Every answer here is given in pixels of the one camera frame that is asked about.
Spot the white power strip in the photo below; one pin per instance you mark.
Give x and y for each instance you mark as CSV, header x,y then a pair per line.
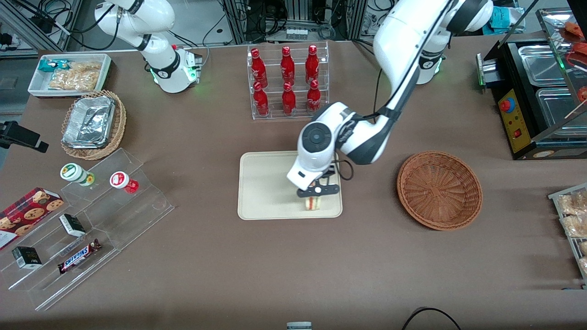
x,y
296,33

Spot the small black carton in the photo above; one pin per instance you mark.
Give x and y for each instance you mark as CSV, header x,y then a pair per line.
x,y
26,257
72,225

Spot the white rectangular plastic bin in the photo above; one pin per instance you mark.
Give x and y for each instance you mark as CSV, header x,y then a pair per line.
x,y
36,87

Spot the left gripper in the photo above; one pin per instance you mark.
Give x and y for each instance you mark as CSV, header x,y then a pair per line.
x,y
329,173

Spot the teal snack packet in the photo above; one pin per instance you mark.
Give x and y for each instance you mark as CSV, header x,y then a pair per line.
x,y
50,65

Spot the black hot food display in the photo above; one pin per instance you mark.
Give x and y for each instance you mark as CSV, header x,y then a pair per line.
x,y
516,123

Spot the cream plastic serving tray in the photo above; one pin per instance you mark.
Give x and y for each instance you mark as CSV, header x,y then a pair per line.
x,y
266,188

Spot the large brown wicker basket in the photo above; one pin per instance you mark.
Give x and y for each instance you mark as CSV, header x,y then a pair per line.
x,y
439,190

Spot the Snickers chocolate bar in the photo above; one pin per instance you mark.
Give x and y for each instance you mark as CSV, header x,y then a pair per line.
x,y
79,256

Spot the steel food pan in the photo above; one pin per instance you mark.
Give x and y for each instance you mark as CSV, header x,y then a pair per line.
x,y
541,64
557,112

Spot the silver metal box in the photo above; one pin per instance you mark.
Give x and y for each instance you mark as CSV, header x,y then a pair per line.
x,y
486,71

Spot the green-lidded white cup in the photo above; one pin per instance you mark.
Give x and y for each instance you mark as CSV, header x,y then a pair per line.
x,y
72,173

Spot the red cola bottle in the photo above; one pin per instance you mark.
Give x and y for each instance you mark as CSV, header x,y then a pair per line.
x,y
289,101
261,101
258,68
313,100
312,64
287,66

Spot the teal plastic bag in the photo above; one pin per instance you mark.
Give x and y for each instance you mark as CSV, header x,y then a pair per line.
x,y
502,19

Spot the clear acrylic stepped shelf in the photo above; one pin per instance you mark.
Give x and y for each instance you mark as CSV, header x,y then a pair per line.
x,y
133,220

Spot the red-lidded white cup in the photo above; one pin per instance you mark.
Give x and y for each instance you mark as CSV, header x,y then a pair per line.
x,y
120,179

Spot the stack of foil containers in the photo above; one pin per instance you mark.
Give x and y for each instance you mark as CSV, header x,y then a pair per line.
x,y
88,121

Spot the triangular sandwich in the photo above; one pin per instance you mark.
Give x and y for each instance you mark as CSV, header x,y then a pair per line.
x,y
312,204

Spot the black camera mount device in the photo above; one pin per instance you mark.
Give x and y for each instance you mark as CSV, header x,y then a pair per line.
x,y
20,135

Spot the clear acrylic bottle rack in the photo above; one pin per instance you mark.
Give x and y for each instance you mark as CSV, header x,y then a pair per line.
x,y
275,114

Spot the tray of wrapped pastries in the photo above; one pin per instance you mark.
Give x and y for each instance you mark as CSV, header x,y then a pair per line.
x,y
557,201

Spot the clear bag of pastry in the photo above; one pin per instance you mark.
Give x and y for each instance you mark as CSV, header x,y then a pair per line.
x,y
584,266
573,202
583,248
574,226

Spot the small brown wicker basket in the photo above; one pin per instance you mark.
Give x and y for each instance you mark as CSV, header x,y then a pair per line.
x,y
120,121

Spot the clear bag of crackers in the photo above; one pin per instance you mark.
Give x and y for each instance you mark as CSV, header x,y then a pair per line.
x,y
75,79

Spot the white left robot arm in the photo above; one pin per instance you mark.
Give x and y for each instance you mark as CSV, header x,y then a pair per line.
x,y
403,36

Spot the red plaid cookie box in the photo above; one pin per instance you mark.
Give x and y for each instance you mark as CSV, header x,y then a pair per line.
x,y
27,213

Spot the grey cylindrical cap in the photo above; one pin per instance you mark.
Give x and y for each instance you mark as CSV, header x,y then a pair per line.
x,y
299,326

